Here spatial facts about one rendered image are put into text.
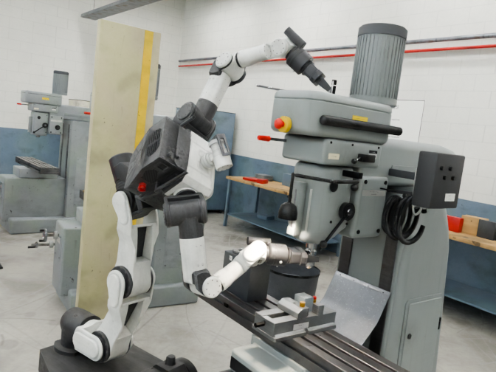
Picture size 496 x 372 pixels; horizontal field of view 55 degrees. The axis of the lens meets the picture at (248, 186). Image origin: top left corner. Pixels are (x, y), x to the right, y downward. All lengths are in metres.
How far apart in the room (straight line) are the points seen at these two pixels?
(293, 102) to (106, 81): 1.74
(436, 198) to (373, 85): 0.52
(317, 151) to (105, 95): 1.82
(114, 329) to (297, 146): 1.13
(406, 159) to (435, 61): 4.63
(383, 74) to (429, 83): 4.69
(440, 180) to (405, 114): 4.96
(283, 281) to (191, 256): 2.21
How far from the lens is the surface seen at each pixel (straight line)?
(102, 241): 3.38
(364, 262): 2.28
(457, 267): 6.40
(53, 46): 10.74
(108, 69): 3.26
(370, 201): 1.99
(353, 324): 2.23
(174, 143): 1.77
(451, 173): 1.96
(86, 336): 2.35
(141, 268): 2.12
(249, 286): 2.22
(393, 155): 2.08
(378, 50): 2.05
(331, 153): 1.77
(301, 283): 3.87
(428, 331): 2.47
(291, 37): 1.95
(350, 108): 1.81
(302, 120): 1.71
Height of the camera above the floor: 1.73
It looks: 7 degrees down
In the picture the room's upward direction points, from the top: 7 degrees clockwise
